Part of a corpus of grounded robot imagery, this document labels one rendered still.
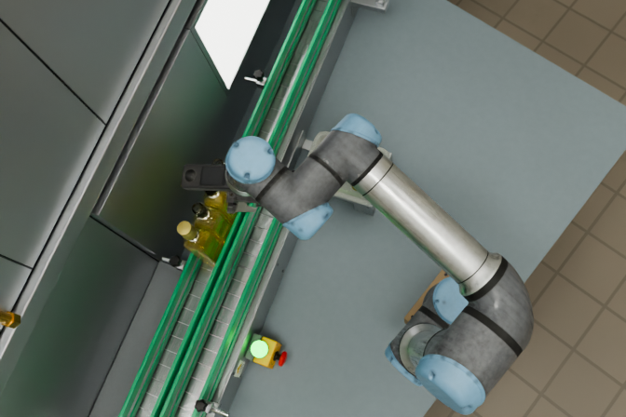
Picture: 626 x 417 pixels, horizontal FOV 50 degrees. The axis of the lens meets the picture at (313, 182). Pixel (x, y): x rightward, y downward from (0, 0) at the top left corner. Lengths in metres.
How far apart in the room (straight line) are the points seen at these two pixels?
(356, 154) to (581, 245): 1.76
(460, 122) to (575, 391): 1.11
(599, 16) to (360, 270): 1.75
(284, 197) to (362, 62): 1.12
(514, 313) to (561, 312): 1.53
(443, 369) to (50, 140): 0.80
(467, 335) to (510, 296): 0.09
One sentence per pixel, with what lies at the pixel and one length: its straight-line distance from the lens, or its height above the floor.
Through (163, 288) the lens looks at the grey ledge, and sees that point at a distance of 1.86.
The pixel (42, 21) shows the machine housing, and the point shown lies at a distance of 1.23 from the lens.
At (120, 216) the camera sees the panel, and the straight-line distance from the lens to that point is 1.56.
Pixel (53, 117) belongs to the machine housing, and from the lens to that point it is 1.31.
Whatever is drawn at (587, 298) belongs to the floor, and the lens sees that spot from 2.71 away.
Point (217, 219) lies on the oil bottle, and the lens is 1.66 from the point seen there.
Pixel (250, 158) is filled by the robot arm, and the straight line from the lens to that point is 1.06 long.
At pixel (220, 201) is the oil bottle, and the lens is 1.65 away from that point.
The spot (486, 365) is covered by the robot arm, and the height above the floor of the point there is 1.45.
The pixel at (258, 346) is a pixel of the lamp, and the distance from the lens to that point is 1.79.
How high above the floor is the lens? 2.59
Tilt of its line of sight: 68 degrees down
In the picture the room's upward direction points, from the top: 22 degrees counter-clockwise
